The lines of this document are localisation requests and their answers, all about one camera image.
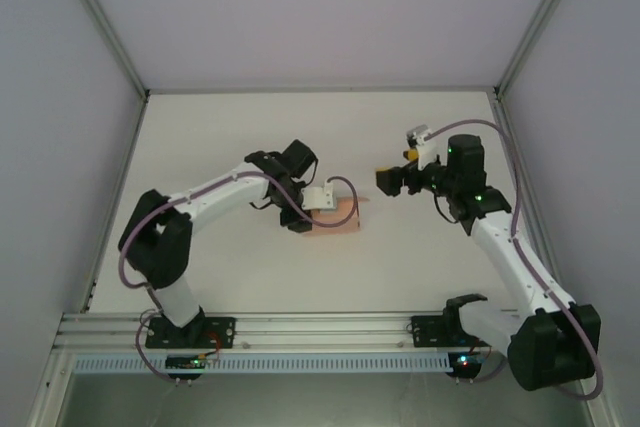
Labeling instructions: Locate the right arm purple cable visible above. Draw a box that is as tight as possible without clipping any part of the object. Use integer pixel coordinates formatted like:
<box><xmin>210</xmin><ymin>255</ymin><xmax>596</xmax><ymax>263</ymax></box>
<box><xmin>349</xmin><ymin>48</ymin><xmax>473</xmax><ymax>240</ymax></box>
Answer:
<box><xmin>428</xmin><ymin>118</ymin><xmax>605</xmax><ymax>401</ymax></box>

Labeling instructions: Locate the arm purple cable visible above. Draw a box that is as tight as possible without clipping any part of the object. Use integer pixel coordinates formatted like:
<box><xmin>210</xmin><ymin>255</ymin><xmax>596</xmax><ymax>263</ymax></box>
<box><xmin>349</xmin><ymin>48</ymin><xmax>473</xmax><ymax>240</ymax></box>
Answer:
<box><xmin>428</xmin><ymin>118</ymin><xmax>605</xmax><ymax>401</ymax></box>
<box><xmin>117</xmin><ymin>171</ymin><xmax>361</xmax><ymax>386</ymax></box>

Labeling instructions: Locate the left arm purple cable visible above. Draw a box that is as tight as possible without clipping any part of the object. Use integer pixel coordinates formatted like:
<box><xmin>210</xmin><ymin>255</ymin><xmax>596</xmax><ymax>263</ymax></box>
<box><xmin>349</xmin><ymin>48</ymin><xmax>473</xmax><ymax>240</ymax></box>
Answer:
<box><xmin>117</xmin><ymin>171</ymin><xmax>361</xmax><ymax>386</ymax></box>

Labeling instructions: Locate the aluminium mounting rail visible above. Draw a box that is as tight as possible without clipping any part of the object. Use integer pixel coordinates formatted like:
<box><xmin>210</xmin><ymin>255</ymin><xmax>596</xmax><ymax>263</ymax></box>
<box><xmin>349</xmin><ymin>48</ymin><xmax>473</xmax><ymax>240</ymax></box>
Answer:
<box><xmin>52</xmin><ymin>310</ymin><xmax>599</xmax><ymax>351</ymax></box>

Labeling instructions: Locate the aluminium side rail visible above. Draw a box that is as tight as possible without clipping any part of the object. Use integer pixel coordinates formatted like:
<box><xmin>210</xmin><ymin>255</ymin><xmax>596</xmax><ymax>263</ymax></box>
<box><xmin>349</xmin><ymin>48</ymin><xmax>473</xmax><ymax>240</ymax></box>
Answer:
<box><xmin>489</xmin><ymin>91</ymin><xmax>569</xmax><ymax>311</ymax></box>

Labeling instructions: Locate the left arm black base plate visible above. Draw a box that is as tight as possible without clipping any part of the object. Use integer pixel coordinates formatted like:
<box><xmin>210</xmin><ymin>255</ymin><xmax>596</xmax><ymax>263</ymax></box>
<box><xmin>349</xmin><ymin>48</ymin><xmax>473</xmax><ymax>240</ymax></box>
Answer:
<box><xmin>144</xmin><ymin>315</ymin><xmax>237</xmax><ymax>349</ymax></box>

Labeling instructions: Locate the slotted cable duct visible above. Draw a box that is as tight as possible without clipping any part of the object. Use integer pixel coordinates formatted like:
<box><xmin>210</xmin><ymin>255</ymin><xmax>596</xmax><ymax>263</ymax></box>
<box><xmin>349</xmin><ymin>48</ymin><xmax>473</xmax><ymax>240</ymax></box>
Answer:
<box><xmin>73</xmin><ymin>352</ymin><xmax>451</xmax><ymax>374</ymax></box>

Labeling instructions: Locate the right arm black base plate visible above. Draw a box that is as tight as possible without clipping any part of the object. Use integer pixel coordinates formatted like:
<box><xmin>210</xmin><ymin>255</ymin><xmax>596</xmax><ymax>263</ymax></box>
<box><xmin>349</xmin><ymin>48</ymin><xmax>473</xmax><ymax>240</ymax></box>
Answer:
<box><xmin>409</xmin><ymin>314</ymin><xmax>471</xmax><ymax>348</ymax></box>

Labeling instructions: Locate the aluminium frame post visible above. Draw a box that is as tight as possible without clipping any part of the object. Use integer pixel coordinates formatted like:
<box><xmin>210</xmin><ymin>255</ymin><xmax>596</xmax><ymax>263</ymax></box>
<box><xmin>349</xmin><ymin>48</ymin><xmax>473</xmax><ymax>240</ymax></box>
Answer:
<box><xmin>492</xmin><ymin>0</ymin><xmax>591</xmax><ymax>98</ymax></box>
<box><xmin>49</xmin><ymin>0</ymin><xmax>151</xmax><ymax>98</ymax></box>

